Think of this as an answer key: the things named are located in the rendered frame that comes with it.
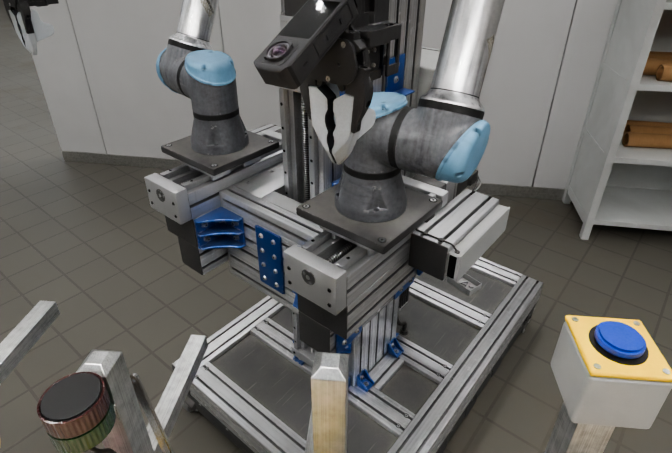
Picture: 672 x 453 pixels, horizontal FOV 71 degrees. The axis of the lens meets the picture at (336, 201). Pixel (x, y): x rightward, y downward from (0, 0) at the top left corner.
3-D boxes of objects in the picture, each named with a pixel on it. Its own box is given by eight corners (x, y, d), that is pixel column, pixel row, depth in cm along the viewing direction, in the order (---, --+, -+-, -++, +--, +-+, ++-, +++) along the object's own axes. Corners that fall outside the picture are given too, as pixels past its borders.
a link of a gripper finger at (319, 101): (361, 150, 59) (363, 76, 54) (330, 166, 55) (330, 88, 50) (341, 144, 60) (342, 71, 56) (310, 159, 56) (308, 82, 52)
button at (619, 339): (585, 330, 45) (589, 317, 44) (629, 334, 44) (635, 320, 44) (601, 364, 41) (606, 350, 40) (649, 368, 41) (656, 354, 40)
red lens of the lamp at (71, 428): (66, 383, 50) (60, 369, 49) (120, 388, 50) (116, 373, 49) (30, 435, 45) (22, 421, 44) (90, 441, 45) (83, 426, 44)
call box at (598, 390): (547, 368, 50) (565, 313, 46) (616, 373, 49) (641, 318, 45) (568, 429, 44) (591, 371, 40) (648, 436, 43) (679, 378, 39)
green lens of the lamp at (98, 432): (73, 398, 52) (67, 385, 51) (126, 403, 51) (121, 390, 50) (38, 451, 47) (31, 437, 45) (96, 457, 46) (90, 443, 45)
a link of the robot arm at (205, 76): (207, 119, 115) (199, 63, 108) (180, 106, 123) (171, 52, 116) (248, 108, 122) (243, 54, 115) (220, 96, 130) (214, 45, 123)
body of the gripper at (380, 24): (400, 79, 53) (408, -42, 47) (353, 97, 47) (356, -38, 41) (346, 67, 57) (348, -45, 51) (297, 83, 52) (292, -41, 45)
